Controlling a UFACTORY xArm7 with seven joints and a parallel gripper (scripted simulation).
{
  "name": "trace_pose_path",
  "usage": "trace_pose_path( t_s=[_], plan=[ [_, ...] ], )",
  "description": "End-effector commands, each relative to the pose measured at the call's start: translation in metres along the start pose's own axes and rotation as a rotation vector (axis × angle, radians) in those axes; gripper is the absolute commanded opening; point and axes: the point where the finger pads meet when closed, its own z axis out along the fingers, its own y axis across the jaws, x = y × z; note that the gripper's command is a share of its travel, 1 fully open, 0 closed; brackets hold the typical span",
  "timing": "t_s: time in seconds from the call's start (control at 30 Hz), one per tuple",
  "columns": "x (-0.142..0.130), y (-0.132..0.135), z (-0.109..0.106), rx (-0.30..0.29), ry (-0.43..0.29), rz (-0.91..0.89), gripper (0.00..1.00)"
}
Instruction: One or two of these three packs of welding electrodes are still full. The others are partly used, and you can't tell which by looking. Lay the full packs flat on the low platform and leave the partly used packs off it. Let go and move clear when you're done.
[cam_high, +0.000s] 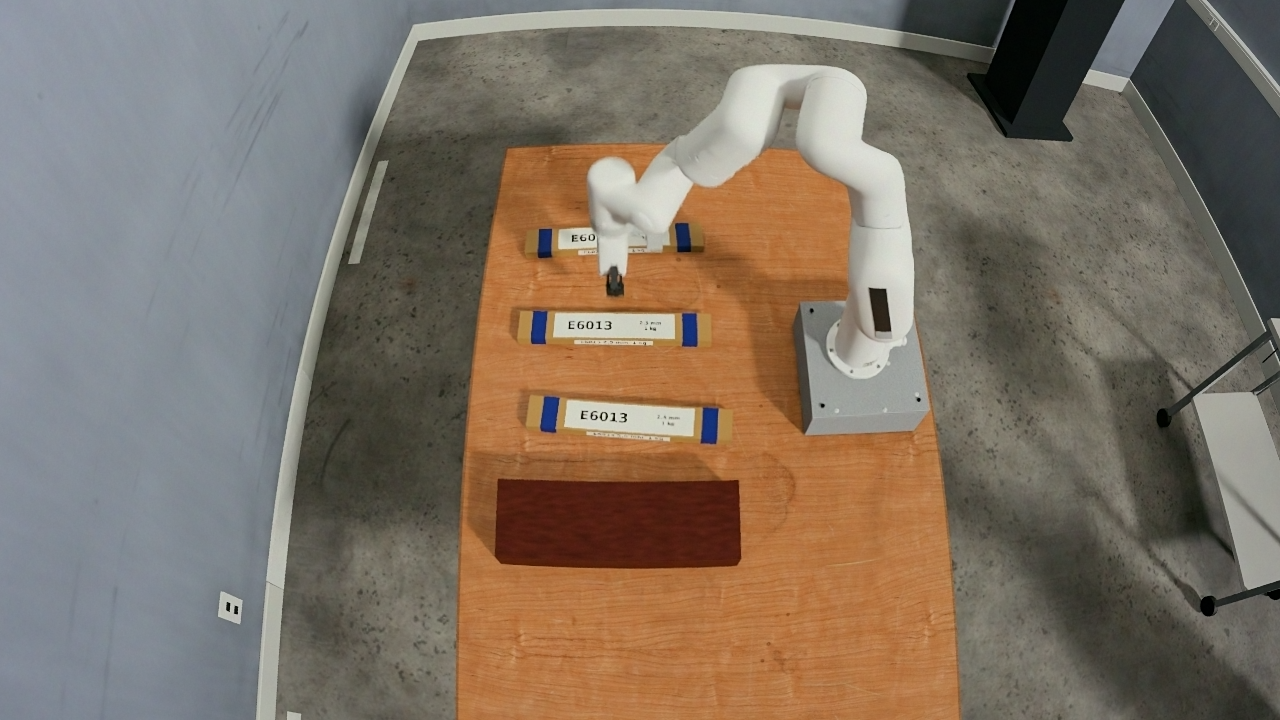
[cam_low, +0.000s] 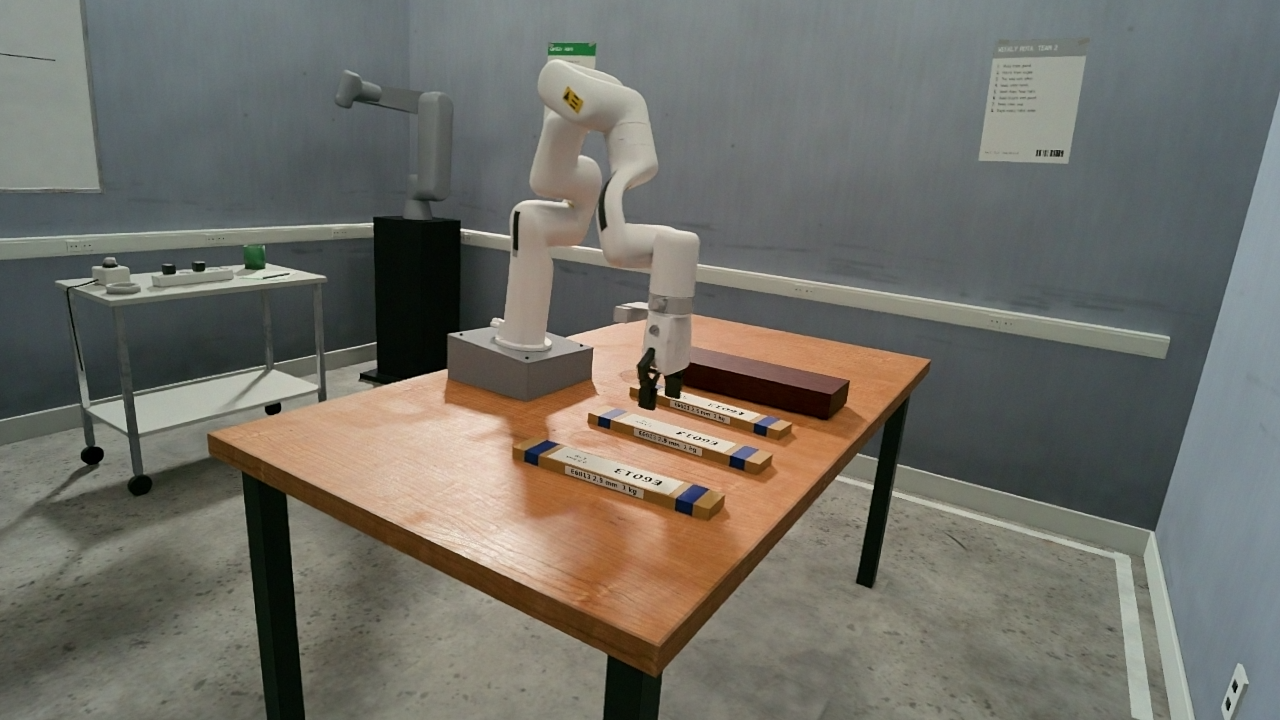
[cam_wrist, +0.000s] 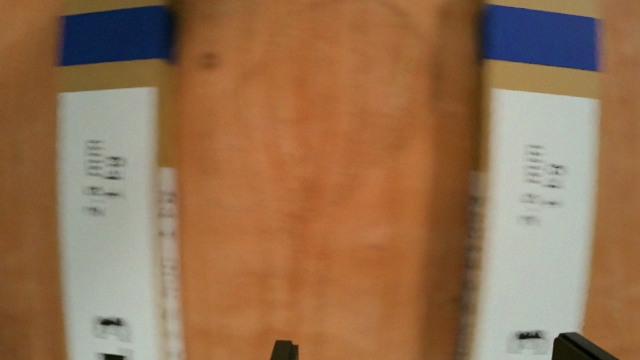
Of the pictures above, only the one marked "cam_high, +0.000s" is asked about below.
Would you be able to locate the tan cardboard pack with white label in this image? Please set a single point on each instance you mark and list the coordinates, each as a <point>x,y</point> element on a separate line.
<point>579,241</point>
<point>630,420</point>
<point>615,328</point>

